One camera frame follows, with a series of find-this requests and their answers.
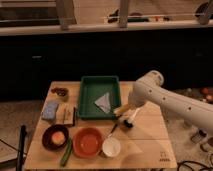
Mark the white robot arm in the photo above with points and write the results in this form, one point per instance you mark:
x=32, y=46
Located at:
x=149, y=88

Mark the green plastic tray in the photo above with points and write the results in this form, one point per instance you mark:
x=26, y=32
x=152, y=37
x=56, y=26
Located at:
x=98, y=97

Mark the grey folded cloth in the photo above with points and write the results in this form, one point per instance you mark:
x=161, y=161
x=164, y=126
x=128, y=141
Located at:
x=103, y=103

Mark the small jar of dark berries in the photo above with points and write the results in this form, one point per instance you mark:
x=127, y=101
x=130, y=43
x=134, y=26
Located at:
x=62, y=93

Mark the black and white brush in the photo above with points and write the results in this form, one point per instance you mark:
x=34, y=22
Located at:
x=128, y=122

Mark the wooden block with black edge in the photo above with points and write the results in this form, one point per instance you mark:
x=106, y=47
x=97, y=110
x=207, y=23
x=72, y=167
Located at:
x=65, y=115

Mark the orange bowl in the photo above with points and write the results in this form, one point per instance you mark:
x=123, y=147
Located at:
x=87, y=142

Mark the blue sponge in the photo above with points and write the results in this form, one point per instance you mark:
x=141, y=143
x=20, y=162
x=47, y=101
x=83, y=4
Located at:
x=49, y=111

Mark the orange fruit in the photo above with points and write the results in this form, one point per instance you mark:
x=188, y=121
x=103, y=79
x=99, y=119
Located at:
x=58, y=138

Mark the dark brown bowl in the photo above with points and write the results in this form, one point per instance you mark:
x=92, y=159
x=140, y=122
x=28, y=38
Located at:
x=46, y=138

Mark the green cucumber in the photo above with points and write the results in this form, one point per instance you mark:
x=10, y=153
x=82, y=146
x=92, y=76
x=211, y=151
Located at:
x=67, y=153

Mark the black stand pole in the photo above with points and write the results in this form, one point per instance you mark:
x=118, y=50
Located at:
x=20, y=153

